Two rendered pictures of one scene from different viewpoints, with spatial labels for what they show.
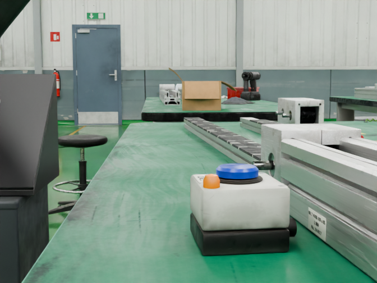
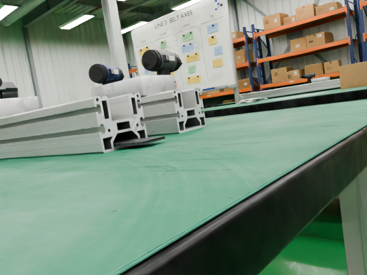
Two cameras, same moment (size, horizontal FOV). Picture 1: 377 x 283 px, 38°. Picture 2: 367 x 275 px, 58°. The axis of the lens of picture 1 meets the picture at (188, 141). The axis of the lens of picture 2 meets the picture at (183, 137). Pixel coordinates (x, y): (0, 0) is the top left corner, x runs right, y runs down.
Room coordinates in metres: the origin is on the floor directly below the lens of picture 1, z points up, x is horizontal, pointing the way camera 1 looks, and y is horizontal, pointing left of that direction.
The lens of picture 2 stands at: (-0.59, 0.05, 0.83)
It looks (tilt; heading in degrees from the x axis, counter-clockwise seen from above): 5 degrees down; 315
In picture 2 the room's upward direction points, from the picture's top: 9 degrees counter-clockwise
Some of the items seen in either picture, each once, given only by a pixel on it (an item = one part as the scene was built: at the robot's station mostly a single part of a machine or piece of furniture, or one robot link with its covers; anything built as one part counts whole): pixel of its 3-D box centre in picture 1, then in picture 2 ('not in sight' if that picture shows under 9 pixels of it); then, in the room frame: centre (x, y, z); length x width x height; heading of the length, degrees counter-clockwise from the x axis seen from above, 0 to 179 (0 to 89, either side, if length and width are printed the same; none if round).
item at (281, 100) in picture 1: (292, 112); not in sight; (1.78, -0.34, 0.83); 0.11 x 0.10 x 0.10; 97
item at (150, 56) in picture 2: not in sight; (171, 88); (0.13, -0.66, 0.89); 0.20 x 0.08 x 0.22; 107
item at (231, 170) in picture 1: (237, 176); not in sight; (0.51, -0.05, 0.84); 0.04 x 0.04 x 0.02
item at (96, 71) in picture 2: not in sight; (115, 99); (0.34, -0.60, 0.89); 0.20 x 0.08 x 0.22; 120
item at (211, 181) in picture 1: (211, 180); not in sight; (0.47, -0.02, 0.85); 0.01 x 0.01 x 0.01
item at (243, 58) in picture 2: not in sight; (223, 78); (6.62, -9.70, 1.57); 2.83 x 0.98 x 3.14; 3
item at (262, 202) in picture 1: (245, 209); not in sight; (0.51, -0.05, 0.81); 0.10 x 0.08 x 0.06; 98
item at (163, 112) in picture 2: not in sight; (73, 126); (0.27, -0.40, 0.82); 0.80 x 0.10 x 0.09; 8
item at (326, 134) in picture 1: (298, 163); not in sight; (0.68, -0.14, 0.83); 0.12 x 0.09 x 0.10; 98
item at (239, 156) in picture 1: (216, 137); not in sight; (1.32, -0.07, 0.79); 0.96 x 0.04 x 0.03; 8
